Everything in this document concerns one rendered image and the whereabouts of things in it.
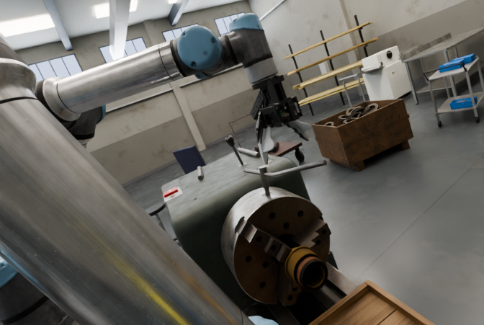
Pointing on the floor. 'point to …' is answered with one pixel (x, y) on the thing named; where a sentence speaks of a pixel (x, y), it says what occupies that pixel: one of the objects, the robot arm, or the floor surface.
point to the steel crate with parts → (364, 132)
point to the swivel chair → (189, 158)
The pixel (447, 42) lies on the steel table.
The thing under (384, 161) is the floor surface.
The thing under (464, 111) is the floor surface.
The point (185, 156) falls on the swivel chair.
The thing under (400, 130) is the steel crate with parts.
